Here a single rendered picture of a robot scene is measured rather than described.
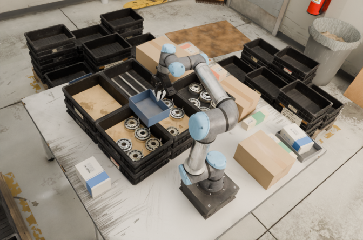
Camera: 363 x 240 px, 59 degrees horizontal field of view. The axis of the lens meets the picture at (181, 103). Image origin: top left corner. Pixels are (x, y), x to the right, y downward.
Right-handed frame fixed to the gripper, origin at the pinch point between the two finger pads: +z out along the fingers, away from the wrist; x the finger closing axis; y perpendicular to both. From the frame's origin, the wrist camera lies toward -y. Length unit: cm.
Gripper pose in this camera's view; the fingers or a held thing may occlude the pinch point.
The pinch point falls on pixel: (159, 100)
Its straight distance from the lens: 188.8
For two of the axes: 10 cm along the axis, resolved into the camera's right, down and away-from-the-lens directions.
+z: -2.2, 7.6, 6.1
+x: -7.8, 2.4, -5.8
